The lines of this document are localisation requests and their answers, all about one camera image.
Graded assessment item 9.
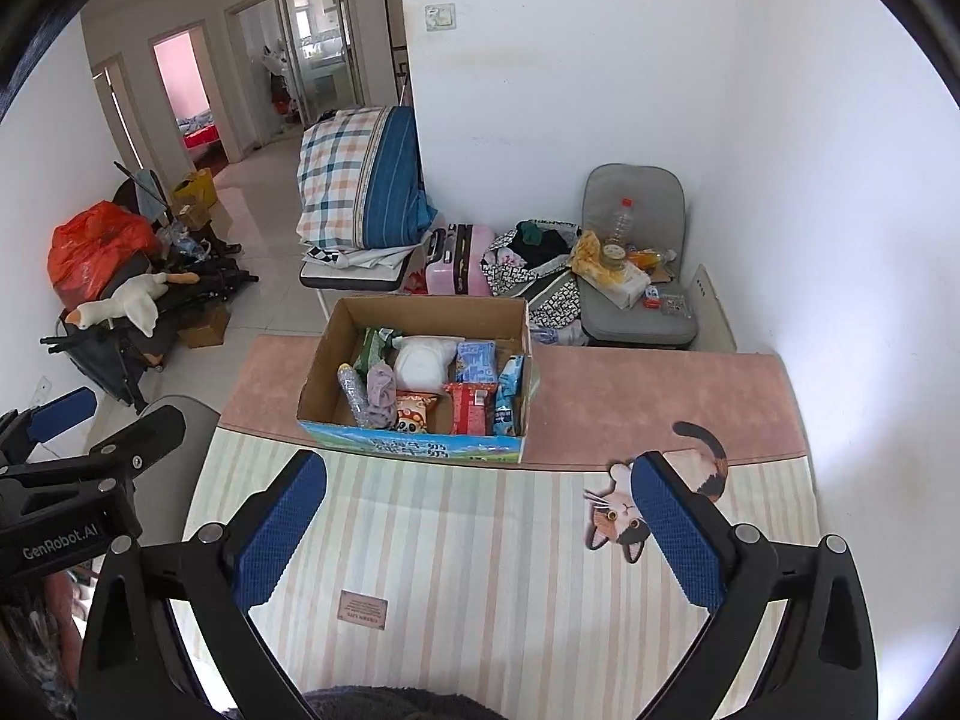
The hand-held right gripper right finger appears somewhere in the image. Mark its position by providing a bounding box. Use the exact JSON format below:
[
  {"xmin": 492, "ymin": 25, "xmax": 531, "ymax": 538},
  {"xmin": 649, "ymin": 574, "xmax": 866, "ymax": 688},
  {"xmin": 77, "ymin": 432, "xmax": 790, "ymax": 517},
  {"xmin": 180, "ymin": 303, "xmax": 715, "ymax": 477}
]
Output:
[{"xmin": 630, "ymin": 451, "xmax": 878, "ymax": 720}]

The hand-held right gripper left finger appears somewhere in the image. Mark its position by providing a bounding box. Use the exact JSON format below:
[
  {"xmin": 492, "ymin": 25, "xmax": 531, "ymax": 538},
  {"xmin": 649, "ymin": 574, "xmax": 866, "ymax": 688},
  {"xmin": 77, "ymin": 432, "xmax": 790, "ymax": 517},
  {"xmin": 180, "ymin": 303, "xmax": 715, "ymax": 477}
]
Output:
[{"xmin": 77, "ymin": 448, "xmax": 329, "ymax": 720}]

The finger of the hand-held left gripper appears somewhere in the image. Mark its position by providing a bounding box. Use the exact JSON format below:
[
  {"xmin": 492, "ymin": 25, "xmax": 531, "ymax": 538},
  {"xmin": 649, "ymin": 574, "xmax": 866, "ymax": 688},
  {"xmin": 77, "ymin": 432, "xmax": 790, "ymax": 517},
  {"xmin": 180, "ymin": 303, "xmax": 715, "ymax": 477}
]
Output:
[
  {"xmin": 0, "ymin": 386, "xmax": 98, "ymax": 466},
  {"xmin": 71, "ymin": 403, "xmax": 187, "ymax": 482}
]

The silver glitter pouch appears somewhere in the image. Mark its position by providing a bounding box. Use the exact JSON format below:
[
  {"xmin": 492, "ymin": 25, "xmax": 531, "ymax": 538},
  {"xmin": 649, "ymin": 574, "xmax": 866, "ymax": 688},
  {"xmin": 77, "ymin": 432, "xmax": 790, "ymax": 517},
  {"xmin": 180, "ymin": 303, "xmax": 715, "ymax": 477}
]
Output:
[{"xmin": 335, "ymin": 362, "xmax": 372, "ymax": 428}]

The purple cloth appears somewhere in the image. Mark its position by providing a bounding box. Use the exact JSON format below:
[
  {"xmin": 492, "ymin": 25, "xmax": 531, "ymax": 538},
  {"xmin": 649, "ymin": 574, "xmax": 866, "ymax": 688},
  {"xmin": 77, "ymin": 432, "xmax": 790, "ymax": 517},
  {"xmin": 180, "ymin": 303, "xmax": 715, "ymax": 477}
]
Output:
[{"xmin": 365, "ymin": 361, "xmax": 402, "ymax": 428}]

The orange snack packet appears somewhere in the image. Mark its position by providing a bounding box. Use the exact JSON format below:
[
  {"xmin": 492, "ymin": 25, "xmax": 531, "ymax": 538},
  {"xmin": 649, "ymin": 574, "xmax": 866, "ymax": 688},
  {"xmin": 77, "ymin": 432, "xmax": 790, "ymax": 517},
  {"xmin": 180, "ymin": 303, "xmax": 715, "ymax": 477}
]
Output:
[{"xmin": 394, "ymin": 392, "xmax": 440, "ymax": 434}]

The green packet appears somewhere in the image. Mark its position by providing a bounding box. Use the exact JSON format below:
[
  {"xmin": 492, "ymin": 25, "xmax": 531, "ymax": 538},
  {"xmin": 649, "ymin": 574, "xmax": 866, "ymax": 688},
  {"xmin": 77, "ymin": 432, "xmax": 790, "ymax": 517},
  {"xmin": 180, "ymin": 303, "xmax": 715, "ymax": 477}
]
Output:
[{"xmin": 352, "ymin": 326, "xmax": 406, "ymax": 380}]

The white soft pouch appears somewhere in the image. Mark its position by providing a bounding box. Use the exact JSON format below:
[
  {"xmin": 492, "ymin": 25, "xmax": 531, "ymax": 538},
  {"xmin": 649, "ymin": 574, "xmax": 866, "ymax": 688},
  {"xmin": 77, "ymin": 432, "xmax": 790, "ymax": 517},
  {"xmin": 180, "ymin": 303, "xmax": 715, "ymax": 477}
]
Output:
[{"xmin": 391, "ymin": 335, "xmax": 466, "ymax": 391}]

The light blue packet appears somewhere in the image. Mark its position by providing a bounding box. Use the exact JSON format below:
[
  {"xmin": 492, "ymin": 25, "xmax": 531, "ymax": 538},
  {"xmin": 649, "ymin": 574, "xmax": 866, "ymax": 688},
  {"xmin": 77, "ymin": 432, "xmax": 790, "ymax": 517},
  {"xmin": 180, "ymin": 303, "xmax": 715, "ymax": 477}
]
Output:
[{"xmin": 491, "ymin": 355, "xmax": 526, "ymax": 436}]

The red snack packet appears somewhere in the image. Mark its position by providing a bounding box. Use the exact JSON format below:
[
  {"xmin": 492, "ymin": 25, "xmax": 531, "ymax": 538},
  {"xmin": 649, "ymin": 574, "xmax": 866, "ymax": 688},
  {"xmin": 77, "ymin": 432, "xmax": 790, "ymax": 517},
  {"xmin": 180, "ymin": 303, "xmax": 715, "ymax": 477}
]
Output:
[{"xmin": 442, "ymin": 381, "xmax": 500, "ymax": 436}]

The blue wipes packet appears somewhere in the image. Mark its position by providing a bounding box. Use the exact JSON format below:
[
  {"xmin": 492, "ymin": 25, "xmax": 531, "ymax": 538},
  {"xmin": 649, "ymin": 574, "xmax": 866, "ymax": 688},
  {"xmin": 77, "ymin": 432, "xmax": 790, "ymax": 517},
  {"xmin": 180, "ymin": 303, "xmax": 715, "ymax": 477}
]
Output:
[{"xmin": 454, "ymin": 341, "xmax": 497, "ymax": 385}]

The person's left forearm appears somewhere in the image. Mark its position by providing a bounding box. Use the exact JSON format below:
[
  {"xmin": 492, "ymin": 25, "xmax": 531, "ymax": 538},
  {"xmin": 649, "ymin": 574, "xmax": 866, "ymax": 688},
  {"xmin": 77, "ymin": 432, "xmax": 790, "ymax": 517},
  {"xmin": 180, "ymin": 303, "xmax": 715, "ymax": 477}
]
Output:
[{"xmin": 0, "ymin": 577, "xmax": 83, "ymax": 720}]

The black stroller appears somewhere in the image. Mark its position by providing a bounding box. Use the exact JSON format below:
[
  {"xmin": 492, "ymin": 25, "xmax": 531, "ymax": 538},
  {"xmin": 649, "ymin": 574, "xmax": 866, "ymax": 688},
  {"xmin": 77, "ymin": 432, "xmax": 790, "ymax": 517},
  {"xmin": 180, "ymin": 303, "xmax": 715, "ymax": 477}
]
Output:
[{"xmin": 41, "ymin": 161, "xmax": 260, "ymax": 413}]

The small brown cardboard box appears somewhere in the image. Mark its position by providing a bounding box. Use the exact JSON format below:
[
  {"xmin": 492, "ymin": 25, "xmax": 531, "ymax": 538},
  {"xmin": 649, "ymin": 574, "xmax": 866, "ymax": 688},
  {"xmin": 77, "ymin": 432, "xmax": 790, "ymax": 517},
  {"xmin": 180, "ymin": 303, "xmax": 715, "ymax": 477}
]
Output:
[{"xmin": 180, "ymin": 304, "xmax": 230, "ymax": 350}]

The white goose plush toy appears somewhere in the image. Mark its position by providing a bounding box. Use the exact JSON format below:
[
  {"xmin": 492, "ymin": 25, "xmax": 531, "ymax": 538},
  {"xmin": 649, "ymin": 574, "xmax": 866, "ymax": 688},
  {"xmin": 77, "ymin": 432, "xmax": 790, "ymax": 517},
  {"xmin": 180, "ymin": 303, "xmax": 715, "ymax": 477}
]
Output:
[{"xmin": 64, "ymin": 272, "xmax": 200, "ymax": 338}]

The orange plastic bag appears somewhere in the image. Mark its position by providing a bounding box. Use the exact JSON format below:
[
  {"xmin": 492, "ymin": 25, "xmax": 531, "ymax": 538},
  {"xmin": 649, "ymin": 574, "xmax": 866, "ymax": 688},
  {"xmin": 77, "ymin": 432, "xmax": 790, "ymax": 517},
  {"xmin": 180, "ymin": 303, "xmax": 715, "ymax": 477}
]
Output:
[{"xmin": 47, "ymin": 201, "xmax": 162, "ymax": 310}]

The striped cat print table mat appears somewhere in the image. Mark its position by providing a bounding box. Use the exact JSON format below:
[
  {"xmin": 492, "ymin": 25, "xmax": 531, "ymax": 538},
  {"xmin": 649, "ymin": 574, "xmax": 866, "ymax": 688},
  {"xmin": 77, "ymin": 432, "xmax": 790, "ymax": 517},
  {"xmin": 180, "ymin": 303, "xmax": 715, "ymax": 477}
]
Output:
[{"xmin": 182, "ymin": 335, "xmax": 820, "ymax": 720}]

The person's dark fleece clothing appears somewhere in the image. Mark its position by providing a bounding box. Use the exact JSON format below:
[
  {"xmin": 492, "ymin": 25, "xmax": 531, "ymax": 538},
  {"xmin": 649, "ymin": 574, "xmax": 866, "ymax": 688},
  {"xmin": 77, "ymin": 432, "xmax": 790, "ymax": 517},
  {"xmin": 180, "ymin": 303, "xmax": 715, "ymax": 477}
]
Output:
[{"xmin": 300, "ymin": 686, "xmax": 496, "ymax": 720}]

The yellow shopping bag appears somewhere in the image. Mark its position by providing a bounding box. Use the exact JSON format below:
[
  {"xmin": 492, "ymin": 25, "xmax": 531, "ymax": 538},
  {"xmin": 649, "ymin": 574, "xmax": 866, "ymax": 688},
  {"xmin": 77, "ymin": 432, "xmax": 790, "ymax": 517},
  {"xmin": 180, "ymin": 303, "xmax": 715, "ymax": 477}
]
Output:
[{"xmin": 172, "ymin": 169, "xmax": 218, "ymax": 230}]

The folding bed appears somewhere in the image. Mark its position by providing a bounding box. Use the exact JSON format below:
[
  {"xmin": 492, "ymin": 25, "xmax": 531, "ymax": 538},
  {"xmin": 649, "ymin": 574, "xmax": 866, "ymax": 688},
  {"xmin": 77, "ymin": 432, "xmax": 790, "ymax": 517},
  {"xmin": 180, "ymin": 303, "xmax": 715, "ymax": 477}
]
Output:
[{"xmin": 298, "ymin": 244, "xmax": 425, "ymax": 320}]

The white tissue pack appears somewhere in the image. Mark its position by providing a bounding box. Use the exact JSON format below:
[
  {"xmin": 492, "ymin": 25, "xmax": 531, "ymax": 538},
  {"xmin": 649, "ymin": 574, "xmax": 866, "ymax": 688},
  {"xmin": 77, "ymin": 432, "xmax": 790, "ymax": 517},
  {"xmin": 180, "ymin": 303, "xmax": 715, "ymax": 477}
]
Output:
[{"xmin": 581, "ymin": 266, "xmax": 652, "ymax": 310}]

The pile of clothes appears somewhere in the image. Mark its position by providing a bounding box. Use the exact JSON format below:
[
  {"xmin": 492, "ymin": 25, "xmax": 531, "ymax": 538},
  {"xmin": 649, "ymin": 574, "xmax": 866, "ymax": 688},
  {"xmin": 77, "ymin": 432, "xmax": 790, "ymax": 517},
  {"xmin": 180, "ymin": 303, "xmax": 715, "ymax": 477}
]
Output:
[{"xmin": 480, "ymin": 220, "xmax": 590, "ymax": 346}]

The red covered bed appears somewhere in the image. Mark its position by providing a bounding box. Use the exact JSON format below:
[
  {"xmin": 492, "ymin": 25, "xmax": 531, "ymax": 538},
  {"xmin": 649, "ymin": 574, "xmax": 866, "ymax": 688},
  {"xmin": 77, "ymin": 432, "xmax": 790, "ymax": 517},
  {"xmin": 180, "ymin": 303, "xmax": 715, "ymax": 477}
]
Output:
[{"xmin": 182, "ymin": 111, "xmax": 226, "ymax": 155}]

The yellow plastic bag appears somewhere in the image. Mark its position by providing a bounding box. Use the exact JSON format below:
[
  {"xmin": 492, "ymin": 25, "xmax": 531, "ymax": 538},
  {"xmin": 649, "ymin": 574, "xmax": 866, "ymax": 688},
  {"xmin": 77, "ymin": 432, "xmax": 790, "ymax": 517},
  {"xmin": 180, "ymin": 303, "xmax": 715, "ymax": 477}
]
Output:
[{"xmin": 570, "ymin": 231, "xmax": 612, "ymax": 278}]

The clear plastic bottle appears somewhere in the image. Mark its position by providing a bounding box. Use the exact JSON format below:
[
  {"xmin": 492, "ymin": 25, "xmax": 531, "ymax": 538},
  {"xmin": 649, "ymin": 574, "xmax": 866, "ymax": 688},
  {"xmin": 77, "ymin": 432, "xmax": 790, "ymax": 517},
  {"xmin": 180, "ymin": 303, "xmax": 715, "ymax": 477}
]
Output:
[{"xmin": 606, "ymin": 197, "xmax": 635, "ymax": 248}]

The blue plaid bedding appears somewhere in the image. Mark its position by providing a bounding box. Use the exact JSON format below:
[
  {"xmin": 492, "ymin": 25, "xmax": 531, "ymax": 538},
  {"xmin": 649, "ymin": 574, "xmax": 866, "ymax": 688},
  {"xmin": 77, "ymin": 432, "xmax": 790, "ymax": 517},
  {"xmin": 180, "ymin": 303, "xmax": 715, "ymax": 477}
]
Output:
[{"xmin": 295, "ymin": 105, "xmax": 438, "ymax": 251}]

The pink suitcase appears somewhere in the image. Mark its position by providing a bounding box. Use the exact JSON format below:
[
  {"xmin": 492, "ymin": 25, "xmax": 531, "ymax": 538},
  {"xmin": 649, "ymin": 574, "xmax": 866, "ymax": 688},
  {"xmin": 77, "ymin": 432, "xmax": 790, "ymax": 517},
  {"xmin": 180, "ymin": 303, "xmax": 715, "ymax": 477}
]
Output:
[{"xmin": 425, "ymin": 223, "xmax": 497, "ymax": 297}]

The grey cushioned chair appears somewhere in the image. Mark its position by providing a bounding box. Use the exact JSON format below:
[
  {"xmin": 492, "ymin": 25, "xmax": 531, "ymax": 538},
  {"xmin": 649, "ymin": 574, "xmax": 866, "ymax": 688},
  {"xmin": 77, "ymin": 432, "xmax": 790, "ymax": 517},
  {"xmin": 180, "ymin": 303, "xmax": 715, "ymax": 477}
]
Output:
[{"xmin": 581, "ymin": 163, "xmax": 698, "ymax": 350}]

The glass sliding door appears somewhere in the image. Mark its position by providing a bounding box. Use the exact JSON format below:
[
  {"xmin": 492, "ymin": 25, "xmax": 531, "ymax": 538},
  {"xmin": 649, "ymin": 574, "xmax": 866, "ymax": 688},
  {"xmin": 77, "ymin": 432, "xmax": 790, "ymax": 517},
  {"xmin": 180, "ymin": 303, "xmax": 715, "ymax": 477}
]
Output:
[{"xmin": 277, "ymin": 0, "xmax": 353, "ymax": 128}]

